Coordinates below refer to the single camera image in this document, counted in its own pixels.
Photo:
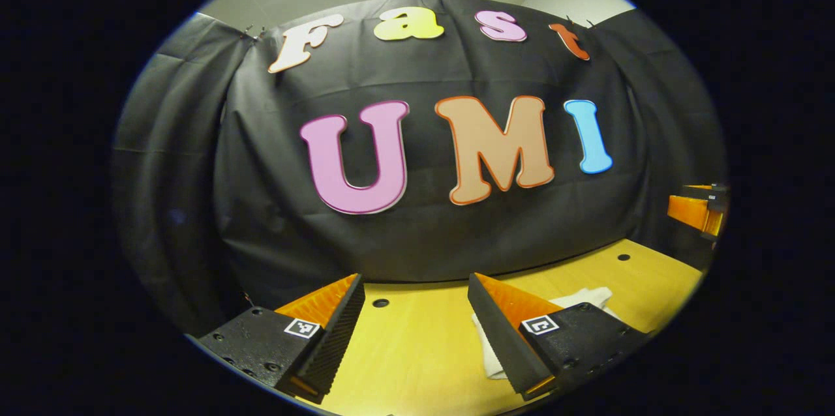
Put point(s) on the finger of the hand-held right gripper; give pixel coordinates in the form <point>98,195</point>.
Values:
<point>695,212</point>

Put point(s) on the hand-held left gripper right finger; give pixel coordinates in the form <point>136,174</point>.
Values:
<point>499,338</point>

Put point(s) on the white jeans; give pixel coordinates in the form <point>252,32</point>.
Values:
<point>587,295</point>

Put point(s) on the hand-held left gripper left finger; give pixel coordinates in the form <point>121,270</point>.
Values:
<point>336,338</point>

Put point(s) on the black backdrop cloth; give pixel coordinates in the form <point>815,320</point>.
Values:
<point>417,240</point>

